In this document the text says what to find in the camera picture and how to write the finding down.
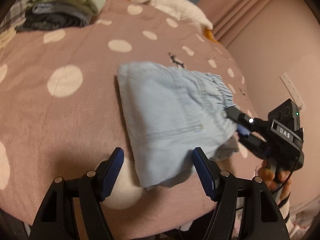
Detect plaid blanket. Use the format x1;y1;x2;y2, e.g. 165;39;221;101
5;0;34;29

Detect person's right forearm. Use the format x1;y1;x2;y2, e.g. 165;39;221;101
275;180;293;233

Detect pink polka dot blanket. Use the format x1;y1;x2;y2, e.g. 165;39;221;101
0;0;258;227

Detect white goose plush toy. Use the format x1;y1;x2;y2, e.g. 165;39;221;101
109;0;222;45

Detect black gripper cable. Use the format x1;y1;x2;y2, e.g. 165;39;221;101
272;152;300;205

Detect white wall outlet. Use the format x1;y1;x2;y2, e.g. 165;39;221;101
279;72;307;110

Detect black folded garment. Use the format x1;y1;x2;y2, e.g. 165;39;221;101
24;11;88;25

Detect pink curtain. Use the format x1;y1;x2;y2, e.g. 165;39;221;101
197;0;285;47

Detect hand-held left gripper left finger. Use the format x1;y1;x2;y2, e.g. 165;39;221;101
29;147;125;240

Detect dark denim folded garment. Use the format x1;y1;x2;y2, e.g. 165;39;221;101
15;17;87;32

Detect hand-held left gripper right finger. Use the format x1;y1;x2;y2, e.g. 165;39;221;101
192;147;290;240

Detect yellow cartoon print cloth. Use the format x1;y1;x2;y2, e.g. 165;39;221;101
0;26;17;49

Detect light blue strawberry print pants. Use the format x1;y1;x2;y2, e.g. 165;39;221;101
116;61;241;189

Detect person's right hand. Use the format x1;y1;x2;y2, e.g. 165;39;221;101
258;159;292;191

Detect blue striped folded garment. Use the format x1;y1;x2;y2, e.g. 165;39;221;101
32;2;91;20

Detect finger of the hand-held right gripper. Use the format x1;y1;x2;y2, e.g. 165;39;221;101
237;134;271;160
226;106;272;137

